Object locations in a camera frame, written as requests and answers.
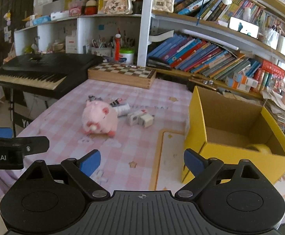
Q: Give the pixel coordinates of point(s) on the smartphone on shelf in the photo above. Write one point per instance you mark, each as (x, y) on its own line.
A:
(244, 27)

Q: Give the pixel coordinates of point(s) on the yellow cardboard box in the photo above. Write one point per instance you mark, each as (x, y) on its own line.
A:
(220, 127)

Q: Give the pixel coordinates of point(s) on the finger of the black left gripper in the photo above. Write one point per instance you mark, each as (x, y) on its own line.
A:
(31, 145)

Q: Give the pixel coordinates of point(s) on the white quilted handbag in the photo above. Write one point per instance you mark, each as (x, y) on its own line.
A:
(163, 5)

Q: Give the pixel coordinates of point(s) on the yellow tape roll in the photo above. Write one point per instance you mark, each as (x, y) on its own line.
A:
(262, 148)

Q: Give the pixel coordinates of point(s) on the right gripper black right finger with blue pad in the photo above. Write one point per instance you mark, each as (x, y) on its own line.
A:
(204, 170)

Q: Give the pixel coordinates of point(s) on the pink checkered tablecloth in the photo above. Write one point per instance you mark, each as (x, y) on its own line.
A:
(136, 158)

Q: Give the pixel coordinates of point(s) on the white bookshelf unit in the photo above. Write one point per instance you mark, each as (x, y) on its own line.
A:
(85, 28)

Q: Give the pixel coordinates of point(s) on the wooden chess board box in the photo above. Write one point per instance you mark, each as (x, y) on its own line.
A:
(141, 77)

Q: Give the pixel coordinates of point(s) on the red white glue bottle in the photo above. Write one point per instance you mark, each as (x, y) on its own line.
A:
(117, 47)

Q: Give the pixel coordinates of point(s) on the white green lidded jar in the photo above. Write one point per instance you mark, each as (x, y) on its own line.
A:
(126, 56)

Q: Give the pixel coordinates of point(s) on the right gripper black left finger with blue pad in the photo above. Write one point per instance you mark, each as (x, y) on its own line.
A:
(80, 171)

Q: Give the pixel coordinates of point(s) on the pink plush pig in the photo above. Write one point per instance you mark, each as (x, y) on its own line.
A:
(99, 118)

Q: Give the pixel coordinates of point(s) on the white tube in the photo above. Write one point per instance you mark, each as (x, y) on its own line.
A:
(122, 109)

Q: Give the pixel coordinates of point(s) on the white charger cube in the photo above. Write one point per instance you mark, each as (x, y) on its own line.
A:
(146, 120)

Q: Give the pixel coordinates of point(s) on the orange white medicine box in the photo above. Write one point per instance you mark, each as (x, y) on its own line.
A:
(241, 78)

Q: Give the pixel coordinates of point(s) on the black binder clip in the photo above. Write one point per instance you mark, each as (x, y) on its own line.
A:
(116, 102)

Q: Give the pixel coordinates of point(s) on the black electronic keyboard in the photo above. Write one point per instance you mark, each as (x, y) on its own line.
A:
(48, 75)

